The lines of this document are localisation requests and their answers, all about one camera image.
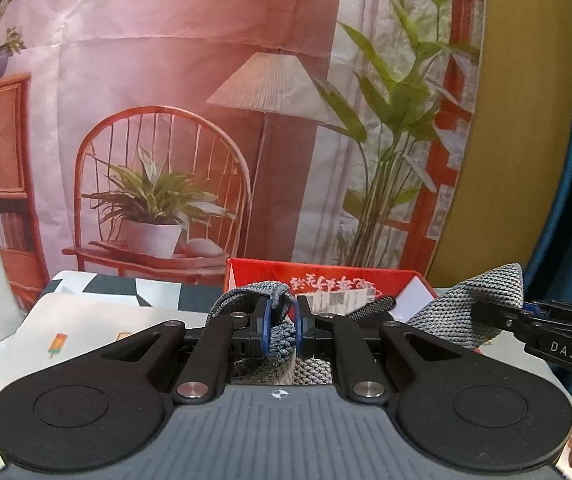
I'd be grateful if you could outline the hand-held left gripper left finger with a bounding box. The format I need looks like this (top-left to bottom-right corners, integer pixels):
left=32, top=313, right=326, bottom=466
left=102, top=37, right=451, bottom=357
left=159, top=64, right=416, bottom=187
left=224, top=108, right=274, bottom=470
left=101, top=296, right=272, bottom=406

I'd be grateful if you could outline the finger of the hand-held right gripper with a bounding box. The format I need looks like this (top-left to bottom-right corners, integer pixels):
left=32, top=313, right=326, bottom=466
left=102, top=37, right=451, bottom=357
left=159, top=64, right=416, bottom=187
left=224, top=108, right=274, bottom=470
left=470, top=301, right=527, bottom=337
left=525, top=301, right=567, bottom=322

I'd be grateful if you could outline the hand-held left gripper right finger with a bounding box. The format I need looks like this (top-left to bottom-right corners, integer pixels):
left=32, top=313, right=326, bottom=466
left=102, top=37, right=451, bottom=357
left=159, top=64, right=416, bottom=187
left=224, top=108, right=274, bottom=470
left=296, top=296, right=467, bottom=406

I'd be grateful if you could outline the grey knitted cloth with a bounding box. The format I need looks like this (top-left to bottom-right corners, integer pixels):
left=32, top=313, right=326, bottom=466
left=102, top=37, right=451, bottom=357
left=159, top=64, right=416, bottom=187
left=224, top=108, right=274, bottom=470
left=206, top=262, right=526, bottom=388

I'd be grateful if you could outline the red cardboard box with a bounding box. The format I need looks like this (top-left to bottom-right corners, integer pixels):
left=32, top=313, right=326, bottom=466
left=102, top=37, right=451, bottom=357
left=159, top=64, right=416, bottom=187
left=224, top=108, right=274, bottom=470
left=223, top=257, right=437, bottom=322

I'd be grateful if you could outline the white food-print table mat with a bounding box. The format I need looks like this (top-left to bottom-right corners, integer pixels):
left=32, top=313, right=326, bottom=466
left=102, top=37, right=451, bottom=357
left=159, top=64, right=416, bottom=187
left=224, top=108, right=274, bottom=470
left=0, top=292, right=572, bottom=466

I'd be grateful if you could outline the wall poster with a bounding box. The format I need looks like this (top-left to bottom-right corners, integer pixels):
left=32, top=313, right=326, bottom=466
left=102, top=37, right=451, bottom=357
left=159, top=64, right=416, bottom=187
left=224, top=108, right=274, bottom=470
left=0, top=0, right=487, bottom=311

